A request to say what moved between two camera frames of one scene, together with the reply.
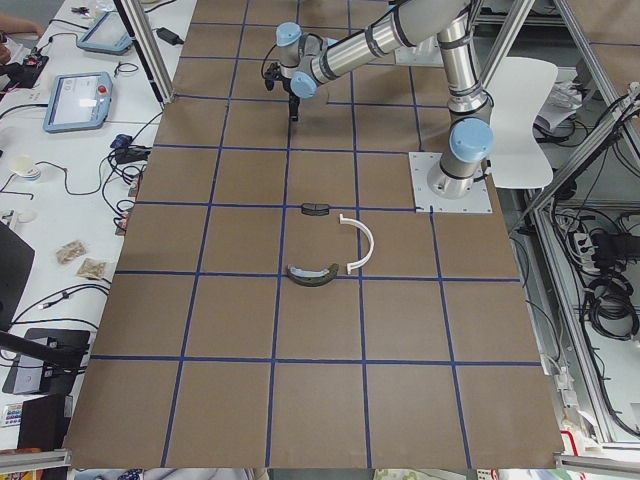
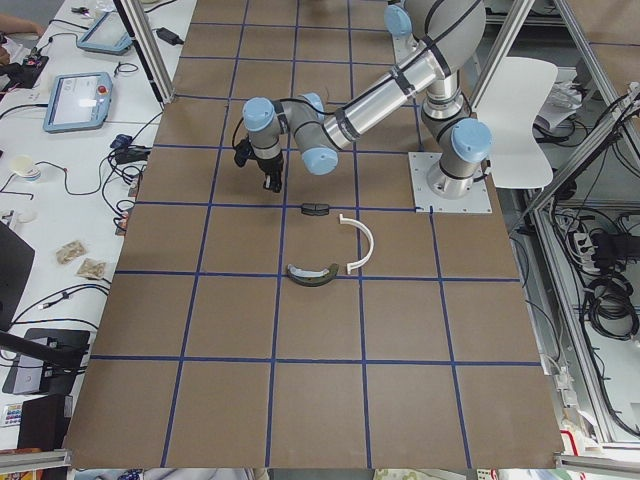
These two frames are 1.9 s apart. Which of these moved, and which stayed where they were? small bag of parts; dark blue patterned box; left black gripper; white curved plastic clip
Moved: left black gripper
Stayed: white curved plastic clip; dark blue patterned box; small bag of parts
